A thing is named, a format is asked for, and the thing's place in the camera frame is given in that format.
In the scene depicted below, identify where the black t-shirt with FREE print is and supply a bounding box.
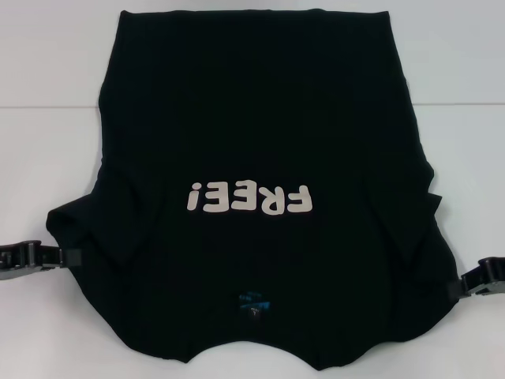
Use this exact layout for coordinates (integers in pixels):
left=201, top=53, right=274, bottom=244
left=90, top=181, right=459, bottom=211
left=46, top=9, right=466, bottom=359

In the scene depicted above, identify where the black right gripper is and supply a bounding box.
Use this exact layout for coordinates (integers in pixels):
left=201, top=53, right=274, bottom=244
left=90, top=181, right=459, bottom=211
left=448, top=255, right=505, bottom=300

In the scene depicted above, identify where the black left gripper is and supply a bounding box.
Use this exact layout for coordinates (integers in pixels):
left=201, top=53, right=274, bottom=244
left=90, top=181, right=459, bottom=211
left=0, top=240, right=83, bottom=283

